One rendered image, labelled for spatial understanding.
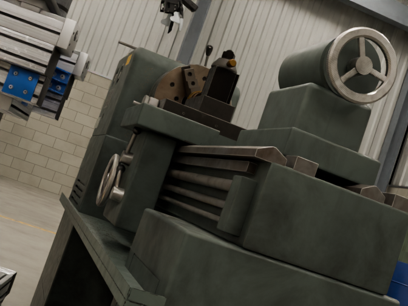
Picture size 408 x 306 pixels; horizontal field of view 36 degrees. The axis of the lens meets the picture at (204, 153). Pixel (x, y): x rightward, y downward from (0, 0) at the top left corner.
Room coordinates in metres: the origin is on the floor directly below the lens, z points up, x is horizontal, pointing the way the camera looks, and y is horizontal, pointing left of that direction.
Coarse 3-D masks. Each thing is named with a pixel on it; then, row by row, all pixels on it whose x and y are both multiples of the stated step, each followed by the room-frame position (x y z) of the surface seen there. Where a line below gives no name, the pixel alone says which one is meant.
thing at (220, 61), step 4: (216, 60) 1.83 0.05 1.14; (220, 60) 1.82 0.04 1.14; (224, 60) 1.82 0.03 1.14; (228, 60) 1.82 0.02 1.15; (212, 64) 1.83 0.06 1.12; (216, 64) 1.82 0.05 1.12; (220, 64) 1.81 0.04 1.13; (224, 64) 1.81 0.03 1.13; (224, 68) 1.81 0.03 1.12; (228, 68) 1.81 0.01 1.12; (232, 68) 1.82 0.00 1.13; (236, 72) 1.84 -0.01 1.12
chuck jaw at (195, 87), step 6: (186, 66) 2.43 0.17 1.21; (186, 72) 2.39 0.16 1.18; (192, 72) 2.39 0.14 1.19; (186, 78) 2.39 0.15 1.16; (192, 78) 2.39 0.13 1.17; (186, 84) 2.40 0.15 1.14; (192, 84) 2.38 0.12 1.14; (198, 84) 2.38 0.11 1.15; (186, 90) 2.42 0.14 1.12; (192, 90) 2.36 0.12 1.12; (198, 90) 2.36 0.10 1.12; (186, 96) 2.44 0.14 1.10
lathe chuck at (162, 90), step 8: (192, 64) 2.43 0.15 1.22; (168, 72) 2.41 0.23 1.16; (176, 72) 2.42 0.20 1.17; (200, 72) 2.44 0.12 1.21; (160, 80) 2.41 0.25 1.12; (168, 80) 2.41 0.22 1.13; (176, 80) 2.42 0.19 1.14; (200, 80) 2.44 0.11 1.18; (152, 88) 2.48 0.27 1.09; (160, 88) 2.41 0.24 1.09; (168, 88) 2.41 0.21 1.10; (176, 88) 2.42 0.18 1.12; (184, 88) 2.43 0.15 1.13; (200, 88) 2.45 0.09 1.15; (152, 96) 2.43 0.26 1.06; (160, 96) 2.41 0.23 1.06; (168, 96) 2.42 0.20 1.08; (176, 96) 2.43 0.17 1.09; (184, 96) 2.43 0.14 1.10
